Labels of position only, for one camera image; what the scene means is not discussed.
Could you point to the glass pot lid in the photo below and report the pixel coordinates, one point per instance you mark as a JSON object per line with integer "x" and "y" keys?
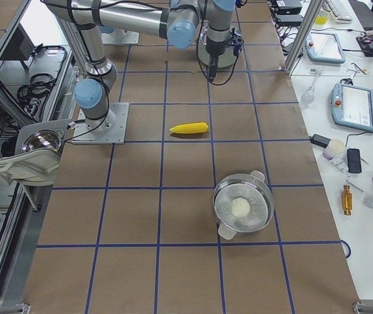
{"x": 242, "y": 206}

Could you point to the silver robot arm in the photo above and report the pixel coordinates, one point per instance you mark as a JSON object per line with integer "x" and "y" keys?
{"x": 219, "y": 23}
{"x": 87, "y": 19}

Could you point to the yellow toy corn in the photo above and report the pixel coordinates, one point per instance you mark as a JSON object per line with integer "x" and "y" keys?
{"x": 190, "y": 128}

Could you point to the white cooking pot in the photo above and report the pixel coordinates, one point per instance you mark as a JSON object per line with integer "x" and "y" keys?
{"x": 242, "y": 207}

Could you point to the dark electric rice cooker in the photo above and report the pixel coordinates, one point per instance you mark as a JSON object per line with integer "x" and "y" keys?
{"x": 220, "y": 48}

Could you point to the gold metal cylinder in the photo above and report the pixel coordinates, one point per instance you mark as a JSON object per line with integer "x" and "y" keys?
{"x": 347, "y": 201}

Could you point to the black phone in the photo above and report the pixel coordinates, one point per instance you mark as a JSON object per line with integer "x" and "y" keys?
{"x": 354, "y": 161}

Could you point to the upper blue teach pendant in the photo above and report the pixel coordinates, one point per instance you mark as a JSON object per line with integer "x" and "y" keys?
{"x": 324, "y": 48}

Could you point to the blue teach pendant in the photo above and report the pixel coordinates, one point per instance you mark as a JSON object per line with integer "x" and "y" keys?
{"x": 352, "y": 107}
{"x": 324, "y": 48}

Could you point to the lower blue teach pendant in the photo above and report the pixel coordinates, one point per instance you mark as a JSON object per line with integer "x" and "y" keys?
{"x": 352, "y": 107}

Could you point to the aluminium frame post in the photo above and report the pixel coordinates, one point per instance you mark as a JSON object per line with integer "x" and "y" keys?
{"x": 303, "y": 31}

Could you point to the black handled scissors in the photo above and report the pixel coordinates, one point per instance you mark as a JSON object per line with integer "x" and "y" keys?
{"x": 347, "y": 81}

